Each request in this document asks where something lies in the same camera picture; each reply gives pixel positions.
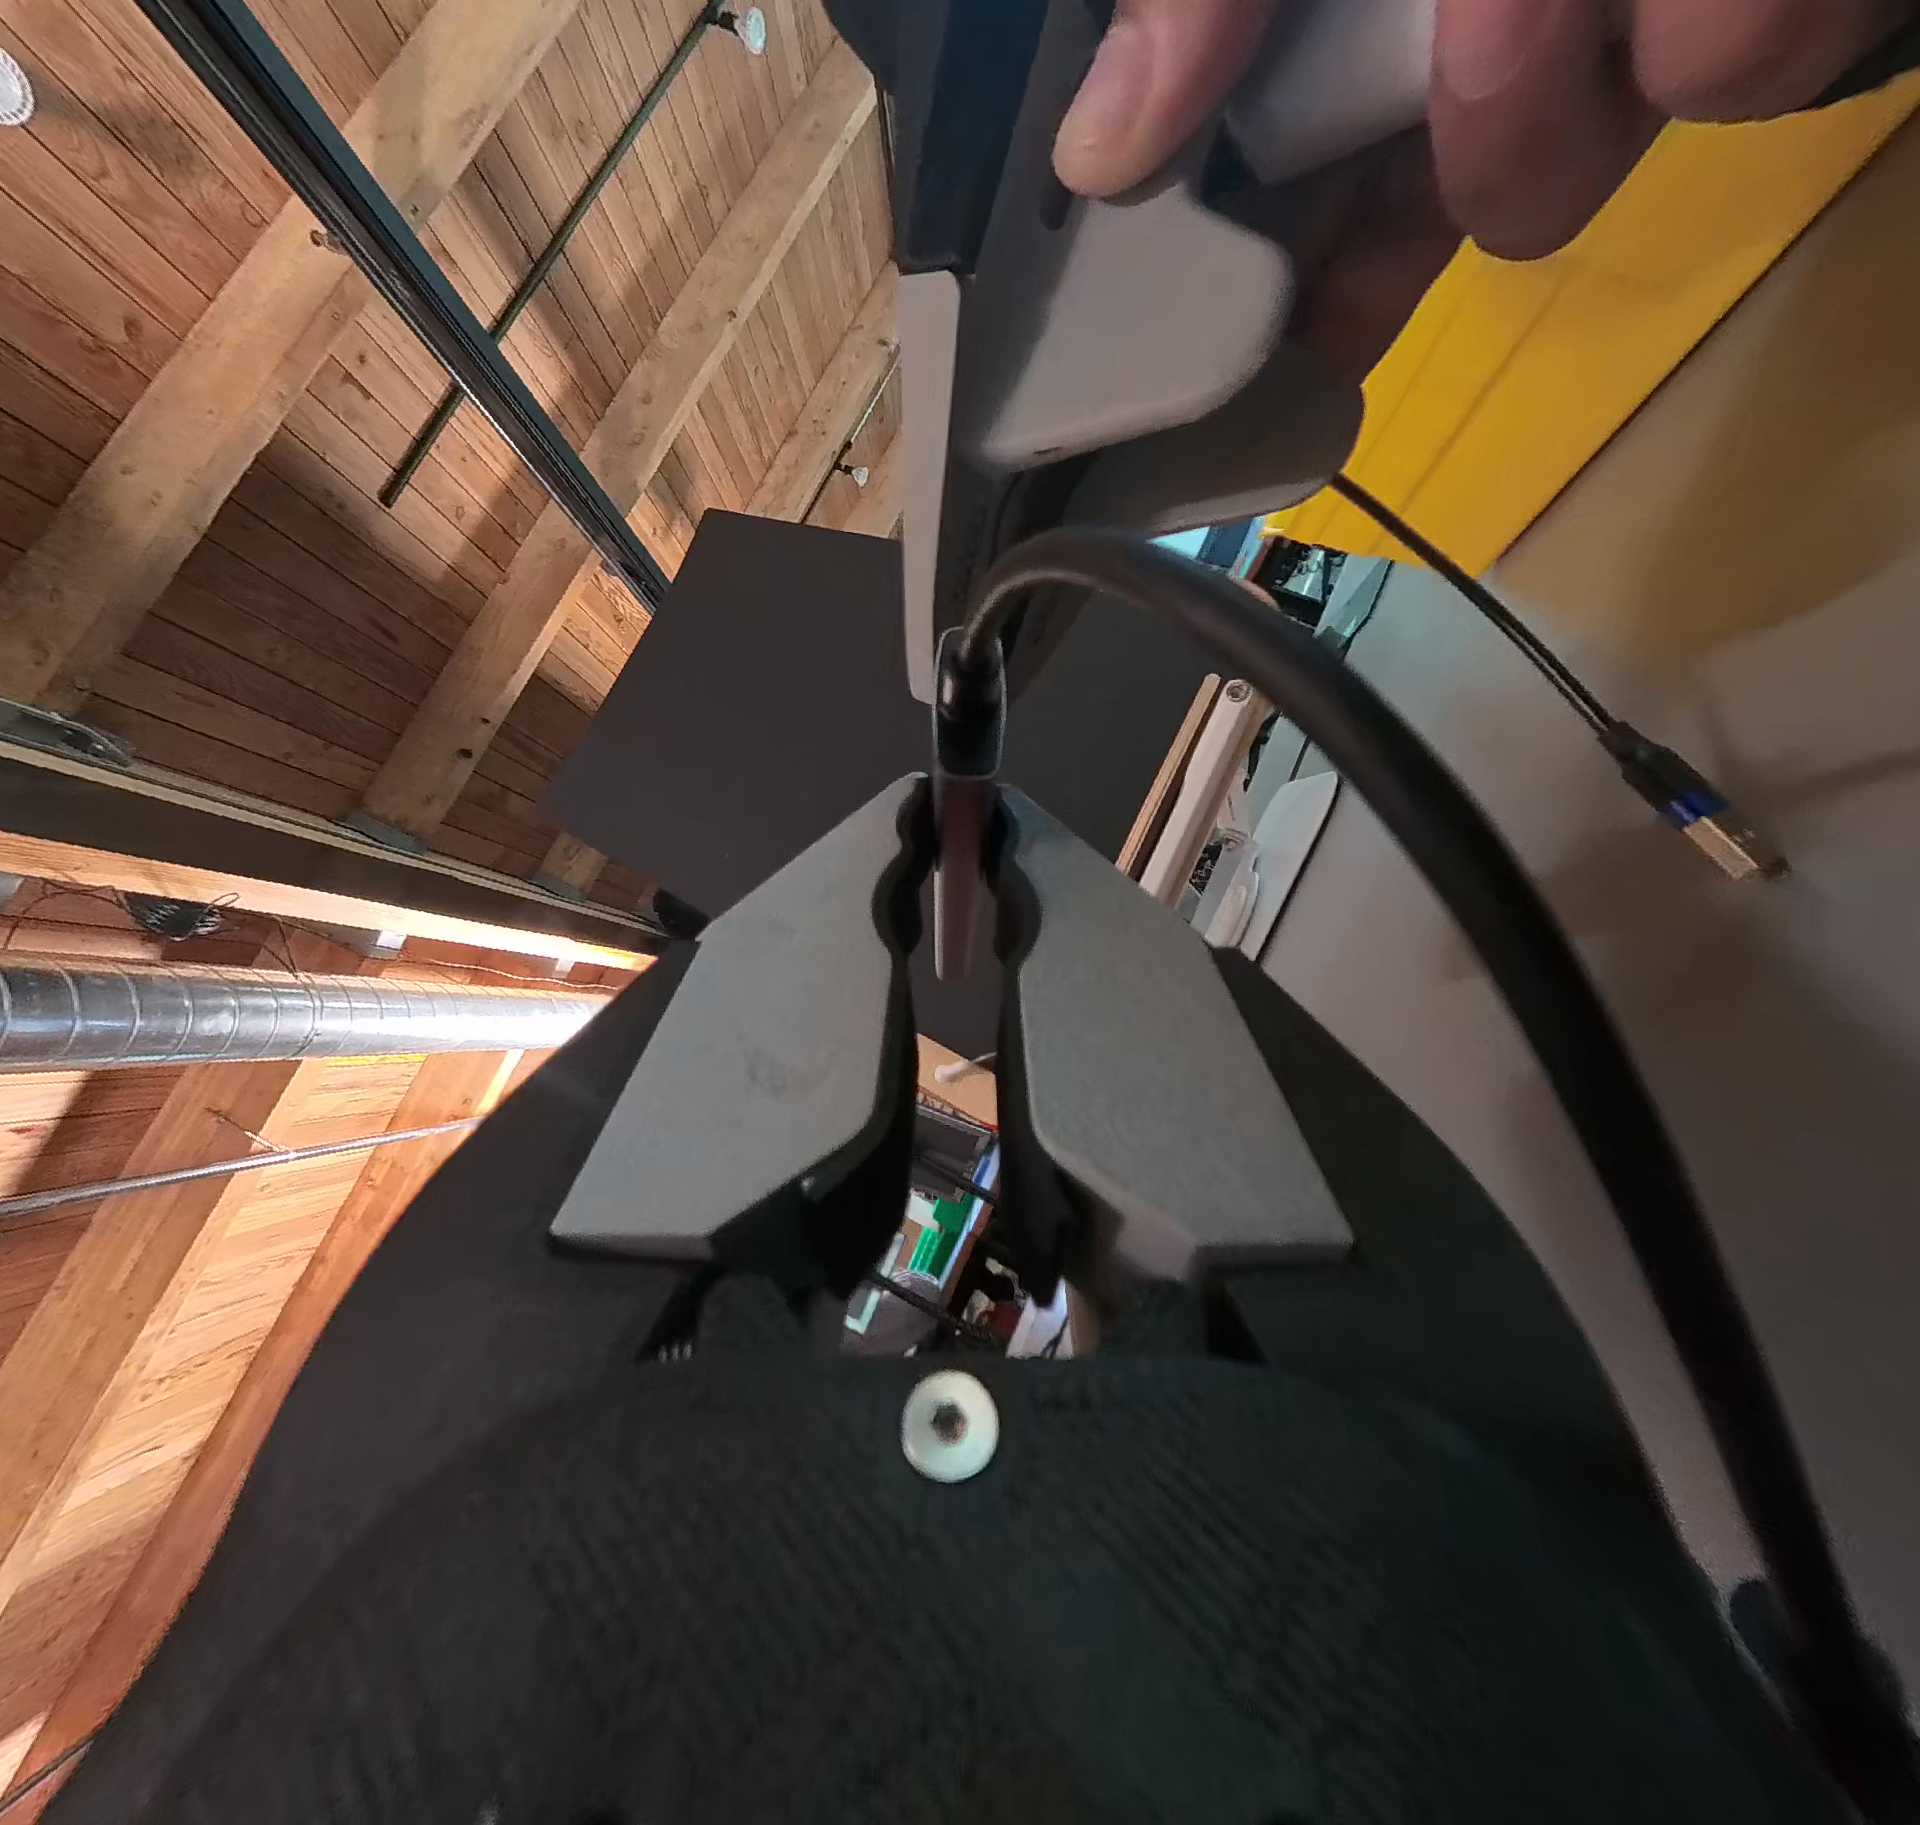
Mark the green box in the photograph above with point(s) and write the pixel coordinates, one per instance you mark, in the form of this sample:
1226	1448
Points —
942	1233

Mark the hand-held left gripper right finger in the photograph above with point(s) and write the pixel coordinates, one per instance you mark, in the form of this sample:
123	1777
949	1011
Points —
1186	1090

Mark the wooden book stand black panel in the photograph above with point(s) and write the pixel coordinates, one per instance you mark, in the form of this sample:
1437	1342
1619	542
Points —
751	715

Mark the black linear ceiling fixture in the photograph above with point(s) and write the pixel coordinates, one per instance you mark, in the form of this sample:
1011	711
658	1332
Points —
375	236

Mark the grey USB hub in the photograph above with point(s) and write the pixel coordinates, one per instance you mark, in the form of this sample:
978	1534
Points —
1575	1023

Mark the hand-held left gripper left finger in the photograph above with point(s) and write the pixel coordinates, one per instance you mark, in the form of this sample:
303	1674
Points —
736	1090

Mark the yellow plastic bin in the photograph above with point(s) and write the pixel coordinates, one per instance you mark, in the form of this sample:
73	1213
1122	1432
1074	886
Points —
1575	356

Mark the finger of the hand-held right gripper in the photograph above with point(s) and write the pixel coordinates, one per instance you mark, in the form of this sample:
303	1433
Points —
1154	324
1246	469

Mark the person's right hand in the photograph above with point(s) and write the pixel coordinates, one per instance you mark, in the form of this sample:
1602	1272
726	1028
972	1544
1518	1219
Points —
1172	40

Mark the black ceiling speaker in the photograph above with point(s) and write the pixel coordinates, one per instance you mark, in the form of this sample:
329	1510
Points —
678	913

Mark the silver ceiling air duct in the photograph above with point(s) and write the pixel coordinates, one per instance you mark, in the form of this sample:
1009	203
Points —
225	1012

